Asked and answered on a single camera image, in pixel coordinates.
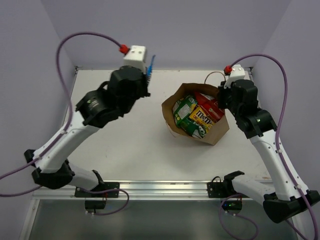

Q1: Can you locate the blue white snack packet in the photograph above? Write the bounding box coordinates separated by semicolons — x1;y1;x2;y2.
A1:
146;54;156;81

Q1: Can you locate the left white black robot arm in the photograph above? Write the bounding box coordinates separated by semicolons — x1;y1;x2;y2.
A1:
24;65;152;197

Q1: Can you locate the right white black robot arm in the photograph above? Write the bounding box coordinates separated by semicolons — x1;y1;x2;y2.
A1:
217;79;320;223

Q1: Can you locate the red snack bag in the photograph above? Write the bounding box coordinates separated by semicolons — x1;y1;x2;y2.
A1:
194;92;225;123

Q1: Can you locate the yellow m&m packet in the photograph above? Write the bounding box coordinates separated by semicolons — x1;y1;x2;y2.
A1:
189;106;215;128

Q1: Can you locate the dark green snack packet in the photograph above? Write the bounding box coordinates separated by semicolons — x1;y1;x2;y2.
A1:
179;118;214;139

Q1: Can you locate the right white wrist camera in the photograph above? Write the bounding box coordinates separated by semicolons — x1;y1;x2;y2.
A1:
224;64;246;89

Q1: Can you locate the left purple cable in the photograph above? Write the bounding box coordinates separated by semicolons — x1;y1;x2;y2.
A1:
0;32;126;197

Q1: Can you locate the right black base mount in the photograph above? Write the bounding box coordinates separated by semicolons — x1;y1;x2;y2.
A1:
206;170;247;214

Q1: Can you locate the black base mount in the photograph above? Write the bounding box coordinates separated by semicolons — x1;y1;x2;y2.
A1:
206;170;247;214
74;181;120;212

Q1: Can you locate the aluminium rail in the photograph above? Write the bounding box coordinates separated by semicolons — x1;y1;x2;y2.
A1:
32;180;209;201

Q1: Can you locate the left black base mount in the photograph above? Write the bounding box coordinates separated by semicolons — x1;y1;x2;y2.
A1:
74;181;120;212

